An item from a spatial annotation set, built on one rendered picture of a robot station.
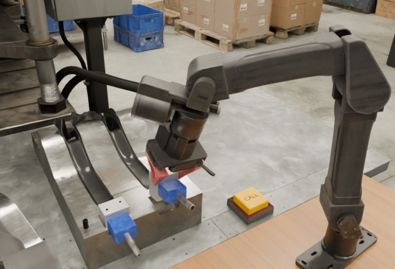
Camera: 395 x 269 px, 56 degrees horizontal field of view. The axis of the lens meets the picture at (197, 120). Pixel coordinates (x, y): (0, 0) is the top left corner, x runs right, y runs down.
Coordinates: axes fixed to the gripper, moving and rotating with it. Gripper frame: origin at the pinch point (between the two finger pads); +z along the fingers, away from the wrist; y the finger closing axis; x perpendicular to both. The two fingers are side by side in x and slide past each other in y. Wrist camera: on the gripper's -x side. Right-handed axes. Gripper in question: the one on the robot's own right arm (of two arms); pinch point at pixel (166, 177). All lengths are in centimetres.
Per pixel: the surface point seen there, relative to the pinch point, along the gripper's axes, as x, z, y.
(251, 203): 8.2, 6.3, -20.1
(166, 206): 2.1, 8.0, -1.3
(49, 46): -69, 16, 6
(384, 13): -301, 129, -605
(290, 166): -0.5, 10.5, -43.1
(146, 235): 5.9, 10.3, 4.6
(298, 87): -140, 122, -245
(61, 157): -20.5, 13.3, 14.7
